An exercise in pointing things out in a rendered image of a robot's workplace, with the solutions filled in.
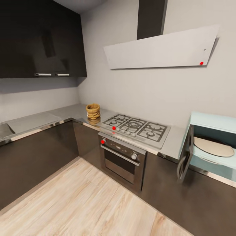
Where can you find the popcorn bag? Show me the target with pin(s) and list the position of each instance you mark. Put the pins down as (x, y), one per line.
(93, 111)

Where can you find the burner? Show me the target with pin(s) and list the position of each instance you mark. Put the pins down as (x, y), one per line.
(143, 130)

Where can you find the drop in sink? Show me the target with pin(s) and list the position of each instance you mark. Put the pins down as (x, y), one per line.
(18, 126)

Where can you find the cabinet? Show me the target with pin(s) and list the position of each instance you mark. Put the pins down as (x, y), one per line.
(40, 39)

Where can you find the range hood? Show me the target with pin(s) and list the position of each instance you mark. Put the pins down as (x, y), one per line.
(152, 48)

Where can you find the oven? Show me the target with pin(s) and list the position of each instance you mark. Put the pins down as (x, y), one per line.
(123, 161)

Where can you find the microwave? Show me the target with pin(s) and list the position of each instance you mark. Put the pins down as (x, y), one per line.
(209, 135)

